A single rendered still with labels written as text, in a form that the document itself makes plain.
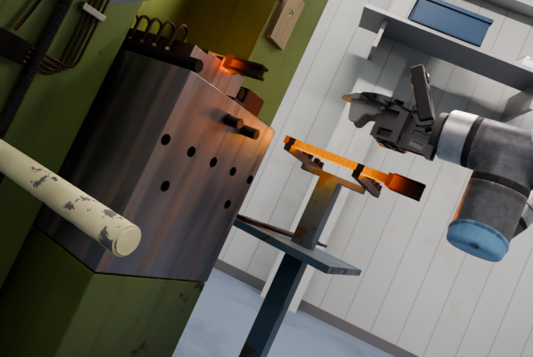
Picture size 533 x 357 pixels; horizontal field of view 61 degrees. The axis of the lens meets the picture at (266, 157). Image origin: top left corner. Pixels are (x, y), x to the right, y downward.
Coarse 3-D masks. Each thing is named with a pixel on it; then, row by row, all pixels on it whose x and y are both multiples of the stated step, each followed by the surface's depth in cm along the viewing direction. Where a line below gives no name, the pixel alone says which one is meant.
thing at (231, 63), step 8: (224, 56) 109; (232, 56) 108; (224, 64) 107; (232, 64) 108; (240, 64) 107; (248, 64) 106; (256, 64) 104; (232, 72) 110; (240, 72) 107; (248, 72) 104; (256, 72) 104; (264, 72) 104
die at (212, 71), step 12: (156, 36) 106; (180, 48) 101; (192, 48) 99; (204, 60) 103; (216, 60) 106; (204, 72) 104; (216, 72) 107; (228, 72) 111; (216, 84) 108; (228, 84) 112; (240, 84) 116
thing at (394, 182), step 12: (300, 144) 129; (324, 156) 125; (336, 156) 124; (348, 168) 123; (372, 168) 120; (384, 180) 118; (396, 180) 117; (408, 180) 116; (396, 192) 118; (408, 192) 115; (420, 192) 114
